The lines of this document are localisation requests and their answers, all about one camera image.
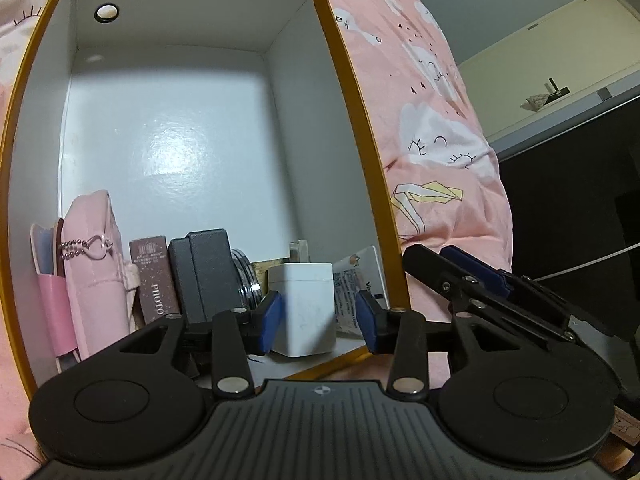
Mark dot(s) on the dark photo card box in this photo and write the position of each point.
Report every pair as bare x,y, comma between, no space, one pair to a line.
156,292

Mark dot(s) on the white cream tube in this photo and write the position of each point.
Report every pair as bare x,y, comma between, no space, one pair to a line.
358,271

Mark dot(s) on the white charger block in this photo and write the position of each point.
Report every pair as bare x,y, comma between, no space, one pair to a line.
308,324

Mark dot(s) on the black rectangular case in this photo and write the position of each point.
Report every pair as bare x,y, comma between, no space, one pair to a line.
205,279

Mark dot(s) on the pink zip pouch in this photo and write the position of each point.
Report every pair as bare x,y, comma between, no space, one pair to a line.
101,283

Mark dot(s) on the pink card booklet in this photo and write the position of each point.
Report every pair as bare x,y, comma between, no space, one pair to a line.
49,267

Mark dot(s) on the orange-rimmed white storage box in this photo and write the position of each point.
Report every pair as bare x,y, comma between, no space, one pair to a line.
244,115

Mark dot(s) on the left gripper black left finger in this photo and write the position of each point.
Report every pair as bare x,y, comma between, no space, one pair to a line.
221,347

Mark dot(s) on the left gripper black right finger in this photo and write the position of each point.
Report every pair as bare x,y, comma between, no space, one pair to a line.
406,336

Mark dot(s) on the cream wooden door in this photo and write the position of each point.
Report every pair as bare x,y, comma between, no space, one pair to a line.
583,45

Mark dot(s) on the black door handle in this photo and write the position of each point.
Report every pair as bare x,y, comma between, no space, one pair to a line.
540,100

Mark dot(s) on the clear round tape roll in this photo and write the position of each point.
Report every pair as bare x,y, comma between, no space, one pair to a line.
250,288

